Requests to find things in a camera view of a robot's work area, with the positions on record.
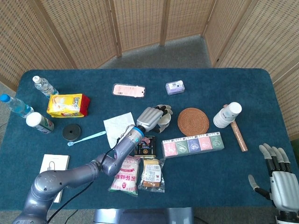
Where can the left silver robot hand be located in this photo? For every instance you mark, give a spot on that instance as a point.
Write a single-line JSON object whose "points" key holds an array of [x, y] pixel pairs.
{"points": [[149, 117]]}

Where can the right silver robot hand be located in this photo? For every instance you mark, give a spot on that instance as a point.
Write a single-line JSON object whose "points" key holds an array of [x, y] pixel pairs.
{"points": [[285, 189]]}

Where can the white paper cup blue flower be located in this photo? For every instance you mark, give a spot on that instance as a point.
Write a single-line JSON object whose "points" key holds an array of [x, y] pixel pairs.
{"points": [[166, 120]]}

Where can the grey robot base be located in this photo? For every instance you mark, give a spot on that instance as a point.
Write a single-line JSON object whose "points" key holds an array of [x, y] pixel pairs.
{"points": [[140, 215]]}

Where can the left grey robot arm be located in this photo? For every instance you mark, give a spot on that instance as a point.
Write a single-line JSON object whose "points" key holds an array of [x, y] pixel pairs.
{"points": [[77, 173]]}

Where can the brown round woven coaster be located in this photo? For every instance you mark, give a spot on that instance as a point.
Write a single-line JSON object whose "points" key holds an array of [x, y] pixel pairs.
{"points": [[193, 121]]}

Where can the black round disc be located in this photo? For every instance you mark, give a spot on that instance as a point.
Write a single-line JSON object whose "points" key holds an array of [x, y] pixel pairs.
{"points": [[72, 131]]}

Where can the black luncheon meat can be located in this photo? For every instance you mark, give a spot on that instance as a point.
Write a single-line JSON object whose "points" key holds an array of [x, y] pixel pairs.
{"points": [[147, 150]]}

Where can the pink card in clear pack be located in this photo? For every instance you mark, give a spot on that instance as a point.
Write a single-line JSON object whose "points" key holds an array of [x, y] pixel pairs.
{"points": [[128, 90]]}

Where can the white paper napkin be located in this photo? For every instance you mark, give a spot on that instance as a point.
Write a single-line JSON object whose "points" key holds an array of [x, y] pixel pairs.
{"points": [[114, 126]]}

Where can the purple item in clear case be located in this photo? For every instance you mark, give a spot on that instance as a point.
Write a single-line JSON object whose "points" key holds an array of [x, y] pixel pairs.
{"points": [[175, 87]]}

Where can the multicolour tissue pack bundle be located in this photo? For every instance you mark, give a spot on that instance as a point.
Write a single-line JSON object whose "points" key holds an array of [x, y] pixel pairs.
{"points": [[192, 145]]}

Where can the clear bag with brown cake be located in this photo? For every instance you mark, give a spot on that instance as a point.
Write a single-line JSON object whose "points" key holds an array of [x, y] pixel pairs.
{"points": [[151, 175]]}

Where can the light blue toothbrush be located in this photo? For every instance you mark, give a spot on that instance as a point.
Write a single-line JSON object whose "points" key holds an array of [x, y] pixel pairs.
{"points": [[88, 137]]}

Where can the long brown box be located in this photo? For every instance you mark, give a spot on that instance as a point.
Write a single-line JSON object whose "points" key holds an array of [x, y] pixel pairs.
{"points": [[239, 137]]}

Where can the white sugar bag pink print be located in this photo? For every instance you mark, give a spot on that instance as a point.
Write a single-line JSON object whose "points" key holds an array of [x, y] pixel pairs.
{"points": [[126, 184]]}

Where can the stack of white paper cups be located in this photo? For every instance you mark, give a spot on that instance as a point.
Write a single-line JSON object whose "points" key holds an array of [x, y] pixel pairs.
{"points": [[225, 116]]}

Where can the yellow red biscuit bag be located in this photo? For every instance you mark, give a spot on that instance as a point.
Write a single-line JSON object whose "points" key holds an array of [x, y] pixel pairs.
{"points": [[66, 105]]}

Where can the white USB hub box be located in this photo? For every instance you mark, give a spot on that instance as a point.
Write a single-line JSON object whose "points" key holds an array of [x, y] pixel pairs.
{"points": [[59, 161]]}

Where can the clear water bottle white cap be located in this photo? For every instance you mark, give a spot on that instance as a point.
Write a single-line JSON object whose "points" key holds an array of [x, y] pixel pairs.
{"points": [[44, 86]]}

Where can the white capped bottle green label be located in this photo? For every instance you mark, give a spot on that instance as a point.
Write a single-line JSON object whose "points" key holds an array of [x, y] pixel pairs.
{"points": [[38, 122]]}

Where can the wicker folding screen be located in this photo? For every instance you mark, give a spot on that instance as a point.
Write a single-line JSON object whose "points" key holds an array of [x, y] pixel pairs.
{"points": [[70, 28]]}

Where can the clear bottle blue cap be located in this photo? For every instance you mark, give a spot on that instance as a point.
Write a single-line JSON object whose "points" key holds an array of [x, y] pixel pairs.
{"points": [[17, 106]]}

